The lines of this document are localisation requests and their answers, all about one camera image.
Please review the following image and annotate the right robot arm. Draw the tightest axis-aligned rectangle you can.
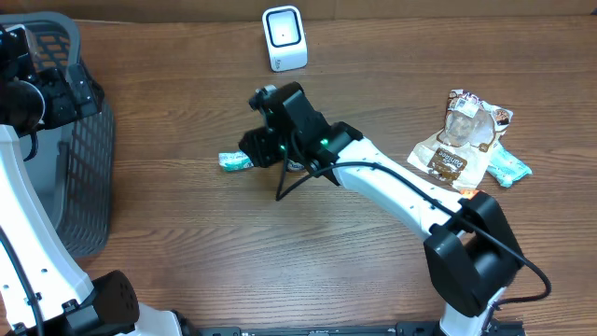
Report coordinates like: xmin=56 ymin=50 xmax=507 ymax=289
xmin=239 ymin=82 xmax=522 ymax=335

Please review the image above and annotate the beige brown snack bag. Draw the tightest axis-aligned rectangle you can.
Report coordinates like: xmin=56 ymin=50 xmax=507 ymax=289
xmin=408 ymin=89 xmax=514 ymax=191

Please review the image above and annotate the green lid jar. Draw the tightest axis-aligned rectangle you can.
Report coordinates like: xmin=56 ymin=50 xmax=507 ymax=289
xmin=286 ymin=160 xmax=305 ymax=173

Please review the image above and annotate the white barcode scanner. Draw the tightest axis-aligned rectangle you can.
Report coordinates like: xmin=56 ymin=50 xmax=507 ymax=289
xmin=262 ymin=5 xmax=308 ymax=72

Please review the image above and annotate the grey plastic mesh basket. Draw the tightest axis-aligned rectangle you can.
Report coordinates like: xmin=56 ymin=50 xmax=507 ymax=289
xmin=1 ymin=12 xmax=116 ymax=258

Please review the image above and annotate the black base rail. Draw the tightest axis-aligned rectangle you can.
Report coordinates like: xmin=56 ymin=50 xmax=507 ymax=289
xmin=196 ymin=321 xmax=440 ymax=336

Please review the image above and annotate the small teal wipes pack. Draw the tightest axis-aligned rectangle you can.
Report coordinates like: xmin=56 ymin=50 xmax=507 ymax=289
xmin=218 ymin=151 xmax=254 ymax=172

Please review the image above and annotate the orange snack packet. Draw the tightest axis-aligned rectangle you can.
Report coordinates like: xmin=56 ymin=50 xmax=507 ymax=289
xmin=460 ymin=189 xmax=479 ymax=199

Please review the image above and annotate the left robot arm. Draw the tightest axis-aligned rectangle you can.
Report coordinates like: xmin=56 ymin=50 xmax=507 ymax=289
xmin=1 ymin=12 xmax=195 ymax=335

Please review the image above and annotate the teal tissue pack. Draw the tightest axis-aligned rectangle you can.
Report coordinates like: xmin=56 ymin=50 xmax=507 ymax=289
xmin=487 ymin=142 xmax=533 ymax=188

